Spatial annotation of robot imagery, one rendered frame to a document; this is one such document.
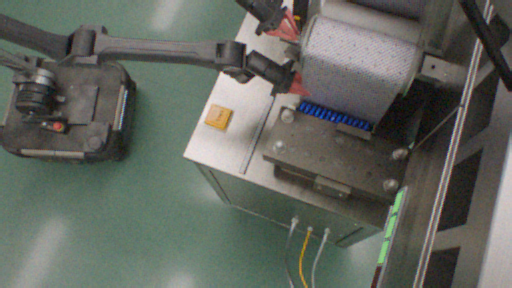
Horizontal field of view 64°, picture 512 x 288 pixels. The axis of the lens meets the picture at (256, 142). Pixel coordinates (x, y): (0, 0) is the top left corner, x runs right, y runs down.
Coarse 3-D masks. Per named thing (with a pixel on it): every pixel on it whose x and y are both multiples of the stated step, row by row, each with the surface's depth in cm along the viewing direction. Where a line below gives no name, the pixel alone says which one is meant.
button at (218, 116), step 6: (210, 108) 134; (216, 108) 134; (222, 108) 134; (210, 114) 133; (216, 114) 133; (222, 114) 133; (228, 114) 133; (204, 120) 133; (210, 120) 133; (216, 120) 133; (222, 120) 133; (228, 120) 134; (216, 126) 133; (222, 126) 132
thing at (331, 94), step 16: (304, 80) 110; (320, 80) 107; (336, 80) 104; (320, 96) 115; (336, 96) 112; (352, 96) 108; (368, 96) 105; (384, 96) 102; (352, 112) 117; (368, 112) 113; (384, 112) 110
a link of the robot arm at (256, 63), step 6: (252, 54) 109; (258, 54) 109; (246, 60) 110; (252, 60) 108; (258, 60) 109; (264, 60) 110; (246, 66) 109; (252, 66) 109; (258, 66) 109; (264, 66) 110; (246, 72) 114; (252, 72) 111; (258, 72) 110
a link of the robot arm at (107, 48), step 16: (96, 32) 107; (96, 48) 105; (112, 48) 106; (128, 48) 106; (144, 48) 106; (160, 48) 106; (176, 48) 106; (192, 48) 106; (208, 48) 106; (224, 48) 107; (240, 48) 108; (80, 64) 107; (96, 64) 106; (192, 64) 110; (208, 64) 107; (224, 64) 106; (240, 64) 108
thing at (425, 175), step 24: (456, 0) 114; (480, 0) 88; (456, 24) 103; (456, 48) 94; (456, 72) 87; (432, 96) 102; (456, 96) 80; (432, 120) 93; (456, 120) 75; (432, 144) 86; (408, 168) 100; (432, 168) 80; (408, 192) 92; (432, 192) 74; (408, 216) 85; (432, 216) 70; (408, 240) 79; (408, 264) 73
